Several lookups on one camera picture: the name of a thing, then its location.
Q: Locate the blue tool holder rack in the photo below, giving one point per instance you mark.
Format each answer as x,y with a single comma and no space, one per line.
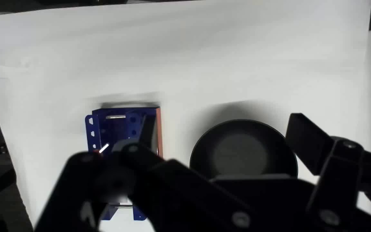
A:
114,125

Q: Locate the black round bowl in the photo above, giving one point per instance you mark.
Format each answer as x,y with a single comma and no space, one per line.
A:
243,147

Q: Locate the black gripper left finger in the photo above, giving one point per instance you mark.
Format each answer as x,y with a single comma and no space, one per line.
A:
173,198

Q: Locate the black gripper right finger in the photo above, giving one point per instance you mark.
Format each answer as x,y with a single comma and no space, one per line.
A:
343,168

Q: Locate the orange handled hex wrench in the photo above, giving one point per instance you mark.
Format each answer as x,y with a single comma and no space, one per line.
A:
101,151

